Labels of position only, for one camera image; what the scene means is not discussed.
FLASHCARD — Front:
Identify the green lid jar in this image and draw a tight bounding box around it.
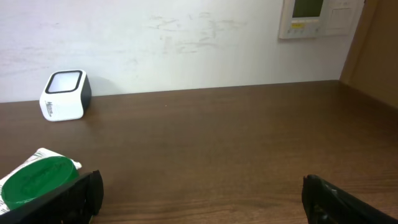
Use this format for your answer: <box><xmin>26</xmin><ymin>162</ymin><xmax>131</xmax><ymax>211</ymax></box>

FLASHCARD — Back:
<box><xmin>1</xmin><ymin>156</ymin><xmax>79</xmax><ymax>210</ymax></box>

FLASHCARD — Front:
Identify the wall control panel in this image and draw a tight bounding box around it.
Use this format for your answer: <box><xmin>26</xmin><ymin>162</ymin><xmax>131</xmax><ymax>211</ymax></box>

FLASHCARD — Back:
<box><xmin>279</xmin><ymin>0</ymin><xmax>360</xmax><ymax>39</ymax></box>

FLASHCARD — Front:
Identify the white barcode scanner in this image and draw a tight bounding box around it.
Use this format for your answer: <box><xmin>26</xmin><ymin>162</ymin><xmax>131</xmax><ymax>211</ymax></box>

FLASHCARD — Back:
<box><xmin>39</xmin><ymin>69</ymin><xmax>92</xmax><ymax>122</ymax></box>

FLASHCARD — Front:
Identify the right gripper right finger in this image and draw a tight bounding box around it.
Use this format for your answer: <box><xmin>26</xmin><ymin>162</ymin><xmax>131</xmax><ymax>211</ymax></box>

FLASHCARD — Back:
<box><xmin>302</xmin><ymin>174</ymin><xmax>397</xmax><ymax>224</ymax></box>

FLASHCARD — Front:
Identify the white tube gold cap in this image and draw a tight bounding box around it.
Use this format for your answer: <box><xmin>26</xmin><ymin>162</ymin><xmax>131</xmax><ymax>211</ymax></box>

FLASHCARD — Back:
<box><xmin>1</xmin><ymin>147</ymin><xmax>82</xmax><ymax>215</ymax></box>

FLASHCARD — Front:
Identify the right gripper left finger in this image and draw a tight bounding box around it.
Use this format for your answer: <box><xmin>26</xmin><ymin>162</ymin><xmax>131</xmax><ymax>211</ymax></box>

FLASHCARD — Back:
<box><xmin>1</xmin><ymin>170</ymin><xmax>104</xmax><ymax>224</ymax></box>

